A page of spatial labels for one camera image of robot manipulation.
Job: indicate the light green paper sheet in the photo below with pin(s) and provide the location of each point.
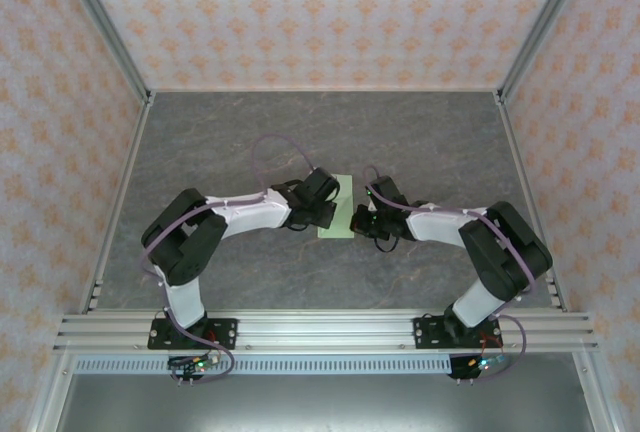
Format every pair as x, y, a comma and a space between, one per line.
345, 222

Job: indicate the grey metal panel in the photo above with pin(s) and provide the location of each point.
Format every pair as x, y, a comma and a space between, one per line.
325, 404

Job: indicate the aluminium side rail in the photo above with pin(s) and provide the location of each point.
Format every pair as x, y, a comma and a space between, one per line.
118, 202
531, 202

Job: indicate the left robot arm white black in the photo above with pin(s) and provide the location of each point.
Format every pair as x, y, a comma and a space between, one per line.
250, 217

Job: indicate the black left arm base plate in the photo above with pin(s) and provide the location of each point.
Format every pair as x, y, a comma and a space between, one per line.
225, 332

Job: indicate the aluminium cross beam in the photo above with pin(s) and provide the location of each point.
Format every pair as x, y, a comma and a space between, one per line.
325, 332

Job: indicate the small controller circuit board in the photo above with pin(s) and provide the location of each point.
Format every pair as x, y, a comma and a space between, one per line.
200, 365
482, 365

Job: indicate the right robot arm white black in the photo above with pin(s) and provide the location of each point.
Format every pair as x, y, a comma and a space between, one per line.
440, 227

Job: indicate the aluminium frame post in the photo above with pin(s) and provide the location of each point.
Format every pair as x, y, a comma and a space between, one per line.
542, 22
106, 22

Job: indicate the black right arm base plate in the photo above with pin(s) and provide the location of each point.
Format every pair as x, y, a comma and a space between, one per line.
425, 334

